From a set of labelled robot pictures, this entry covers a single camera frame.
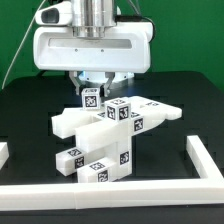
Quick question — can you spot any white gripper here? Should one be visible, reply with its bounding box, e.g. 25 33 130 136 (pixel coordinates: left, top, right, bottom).
33 22 153 97

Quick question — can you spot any white tagged cube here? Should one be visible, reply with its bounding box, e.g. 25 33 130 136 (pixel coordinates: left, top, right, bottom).
104 98 131 122
82 88 100 109

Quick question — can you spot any white chair back frame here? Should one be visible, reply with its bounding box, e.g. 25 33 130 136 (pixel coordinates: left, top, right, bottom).
51 96 182 153

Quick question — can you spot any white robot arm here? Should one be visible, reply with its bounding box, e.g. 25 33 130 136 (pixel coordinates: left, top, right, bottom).
33 0 154 96

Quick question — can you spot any white part at left edge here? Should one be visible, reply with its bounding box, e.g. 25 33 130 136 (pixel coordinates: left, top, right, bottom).
0 142 9 169

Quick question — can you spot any white L-shaped border fence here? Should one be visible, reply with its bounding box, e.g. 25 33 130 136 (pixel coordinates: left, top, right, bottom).
0 135 224 211

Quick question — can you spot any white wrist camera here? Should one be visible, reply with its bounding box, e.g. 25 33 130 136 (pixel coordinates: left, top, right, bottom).
35 1 72 26

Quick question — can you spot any white cable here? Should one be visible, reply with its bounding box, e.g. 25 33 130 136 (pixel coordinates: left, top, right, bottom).
1 0 48 90

